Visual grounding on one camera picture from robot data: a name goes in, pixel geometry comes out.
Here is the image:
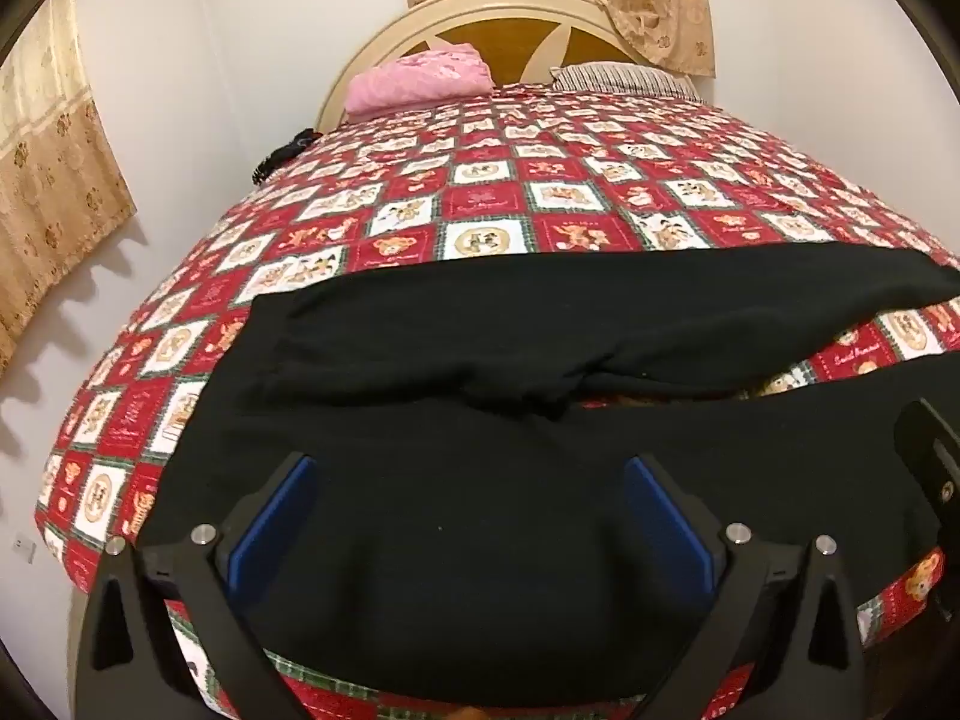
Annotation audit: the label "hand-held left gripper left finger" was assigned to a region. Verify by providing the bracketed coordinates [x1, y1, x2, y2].
[75, 453, 317, 720]

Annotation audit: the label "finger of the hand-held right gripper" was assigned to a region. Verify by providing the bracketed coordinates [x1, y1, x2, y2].
[894, 397, 960, 542]

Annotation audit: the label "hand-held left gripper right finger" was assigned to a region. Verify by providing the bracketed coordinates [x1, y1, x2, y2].
[622, 454, 877, 720]

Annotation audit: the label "black pants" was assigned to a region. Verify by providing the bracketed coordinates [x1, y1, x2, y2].
[139, 244, 960, 713]

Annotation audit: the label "dark object beside bed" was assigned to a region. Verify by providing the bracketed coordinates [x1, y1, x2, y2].
[251, 129, 320, 185]

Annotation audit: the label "red checkered printed blanket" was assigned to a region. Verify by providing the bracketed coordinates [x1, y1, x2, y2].
[34, 82, 960, 720]

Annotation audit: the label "beige floral side curtain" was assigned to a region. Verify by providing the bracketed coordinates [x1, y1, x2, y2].
[0, 0, 138, 372]

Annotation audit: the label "striped pillow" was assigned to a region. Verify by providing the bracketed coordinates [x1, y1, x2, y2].
[551, 64, 702, 100]

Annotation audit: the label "pink pillow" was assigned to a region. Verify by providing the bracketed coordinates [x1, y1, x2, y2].
[345, 45, 494, 121]

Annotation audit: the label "cream wooden headboard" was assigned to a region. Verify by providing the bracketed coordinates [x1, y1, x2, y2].
[315, 0, 638, 132]

